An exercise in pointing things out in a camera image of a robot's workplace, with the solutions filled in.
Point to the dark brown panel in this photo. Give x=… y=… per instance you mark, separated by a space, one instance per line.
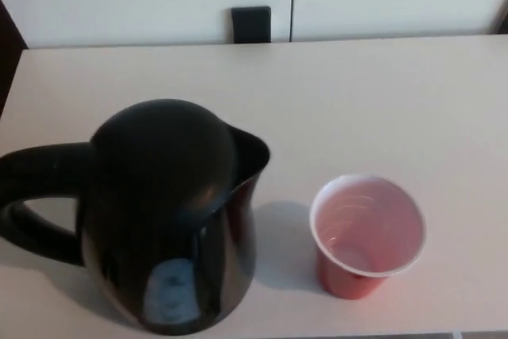
x=8 y=57

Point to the red plastic cup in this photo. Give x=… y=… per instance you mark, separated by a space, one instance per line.
x=349 y=279

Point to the black electric kettle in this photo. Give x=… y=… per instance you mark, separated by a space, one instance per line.
x=158 y=196

